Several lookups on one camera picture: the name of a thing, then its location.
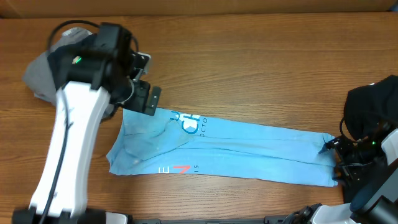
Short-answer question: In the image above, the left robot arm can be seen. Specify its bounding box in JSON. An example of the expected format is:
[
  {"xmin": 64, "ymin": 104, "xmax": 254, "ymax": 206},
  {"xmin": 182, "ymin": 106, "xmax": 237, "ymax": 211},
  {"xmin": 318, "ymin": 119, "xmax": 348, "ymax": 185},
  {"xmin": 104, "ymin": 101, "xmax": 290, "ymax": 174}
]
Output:
[{"xmin": 12, "ymin": 45, "xmax": 161, "ymax": 223}]

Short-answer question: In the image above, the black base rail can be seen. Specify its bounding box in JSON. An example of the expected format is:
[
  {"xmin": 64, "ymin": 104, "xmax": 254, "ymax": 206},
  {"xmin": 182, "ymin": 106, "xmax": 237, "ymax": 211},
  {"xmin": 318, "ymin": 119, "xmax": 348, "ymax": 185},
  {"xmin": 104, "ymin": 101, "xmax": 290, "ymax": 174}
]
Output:
[{"xmin": 105, "ymin": 211, "xmax": 293, "ymax": 224}]

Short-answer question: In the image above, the folded black Nike garment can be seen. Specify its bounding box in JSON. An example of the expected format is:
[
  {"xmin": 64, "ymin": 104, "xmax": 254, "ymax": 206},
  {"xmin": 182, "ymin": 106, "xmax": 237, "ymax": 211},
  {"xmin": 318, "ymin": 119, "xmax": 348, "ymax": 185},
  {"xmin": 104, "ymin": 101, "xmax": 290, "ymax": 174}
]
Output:
[{"xmin": 47, "ymin": 32, "xmax": 97, "ymax": 90}]

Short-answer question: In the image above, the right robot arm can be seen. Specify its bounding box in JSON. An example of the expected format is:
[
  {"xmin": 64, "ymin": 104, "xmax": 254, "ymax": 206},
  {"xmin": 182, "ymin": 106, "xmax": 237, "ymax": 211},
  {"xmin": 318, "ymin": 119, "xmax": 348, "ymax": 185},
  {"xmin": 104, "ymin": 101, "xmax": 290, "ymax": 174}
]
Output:
[{"xmin": 282, "ymin": 129, "xmax": 397, "ymax": 224}]

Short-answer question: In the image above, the folded grey garment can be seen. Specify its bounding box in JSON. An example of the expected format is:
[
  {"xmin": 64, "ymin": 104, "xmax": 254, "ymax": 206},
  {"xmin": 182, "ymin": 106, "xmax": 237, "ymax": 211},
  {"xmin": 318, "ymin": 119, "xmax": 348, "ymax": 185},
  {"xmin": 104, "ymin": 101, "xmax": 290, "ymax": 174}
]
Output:
[{"xmin": 22, "ymin": 27, "xmax": 116, "ymax": 121}]

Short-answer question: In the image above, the light blue printed t-shirt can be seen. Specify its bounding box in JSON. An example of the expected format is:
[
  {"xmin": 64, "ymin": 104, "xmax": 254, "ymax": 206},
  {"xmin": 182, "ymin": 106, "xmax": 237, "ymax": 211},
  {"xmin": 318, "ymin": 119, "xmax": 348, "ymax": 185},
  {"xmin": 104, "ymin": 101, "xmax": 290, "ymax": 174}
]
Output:
[{"xmin": 107, "ymin": 109, "xmax": 336, "ymax": 187}]

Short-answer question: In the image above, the black t-shirt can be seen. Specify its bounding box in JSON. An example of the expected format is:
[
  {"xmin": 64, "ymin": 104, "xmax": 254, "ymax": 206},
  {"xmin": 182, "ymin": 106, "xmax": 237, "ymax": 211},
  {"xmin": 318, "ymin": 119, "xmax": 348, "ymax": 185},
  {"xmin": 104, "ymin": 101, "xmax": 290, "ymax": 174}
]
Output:
[{"xmin": 340, "ymin": 75, "xmax": 397, "ymax": 203}]

